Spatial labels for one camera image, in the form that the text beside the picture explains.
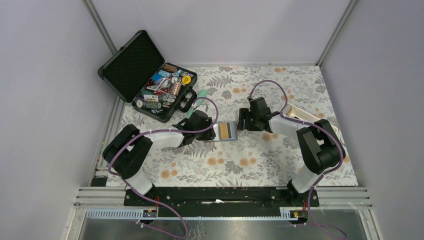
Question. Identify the yellow poker chip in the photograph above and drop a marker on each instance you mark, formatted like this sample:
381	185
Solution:
186	79

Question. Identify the playing card deck box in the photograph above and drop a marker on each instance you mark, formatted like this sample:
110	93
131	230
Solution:
151	98

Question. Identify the floral patterned table mat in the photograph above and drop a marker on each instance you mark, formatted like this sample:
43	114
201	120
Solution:
255	158

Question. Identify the taupe leather card holder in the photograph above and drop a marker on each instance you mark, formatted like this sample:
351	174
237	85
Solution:
216	129

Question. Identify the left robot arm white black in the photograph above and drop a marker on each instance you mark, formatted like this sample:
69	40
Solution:
127	152

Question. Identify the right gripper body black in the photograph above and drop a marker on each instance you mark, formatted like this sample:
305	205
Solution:
251	123

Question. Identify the black poker chip case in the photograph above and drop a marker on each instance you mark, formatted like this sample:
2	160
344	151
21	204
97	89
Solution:
133	72

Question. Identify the white rectangular tray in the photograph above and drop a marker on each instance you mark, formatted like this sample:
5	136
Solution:
293	111

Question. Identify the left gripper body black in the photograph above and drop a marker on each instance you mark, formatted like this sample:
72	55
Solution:
205	135

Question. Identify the mint green tube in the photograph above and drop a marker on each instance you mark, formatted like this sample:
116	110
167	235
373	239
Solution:
202	94

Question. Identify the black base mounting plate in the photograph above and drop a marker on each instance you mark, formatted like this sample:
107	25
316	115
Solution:
216	202

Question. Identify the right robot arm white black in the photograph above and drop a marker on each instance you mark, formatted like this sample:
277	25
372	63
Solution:
321	149

